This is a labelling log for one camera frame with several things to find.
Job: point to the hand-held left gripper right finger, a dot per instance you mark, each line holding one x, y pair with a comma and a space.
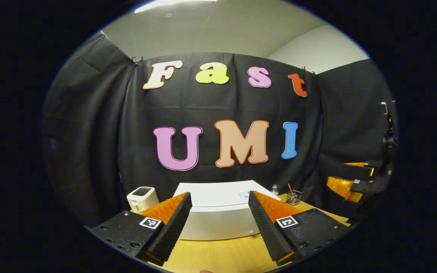
266, 227

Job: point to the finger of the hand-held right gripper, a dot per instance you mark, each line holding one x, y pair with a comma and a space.
360, 170
345, 187

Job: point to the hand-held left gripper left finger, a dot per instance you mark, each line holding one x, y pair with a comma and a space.
175, 227

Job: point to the white microwave oven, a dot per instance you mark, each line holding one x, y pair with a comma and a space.
218, 212

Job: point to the small clear plastic bottle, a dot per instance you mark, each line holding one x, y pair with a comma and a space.
274, 190

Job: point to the metal mesh utensil holder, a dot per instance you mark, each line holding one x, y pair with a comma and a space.
294, 198

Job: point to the small white toaster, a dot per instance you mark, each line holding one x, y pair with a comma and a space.
140, 199

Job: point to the wooden stick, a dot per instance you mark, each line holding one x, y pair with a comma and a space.
290, 188

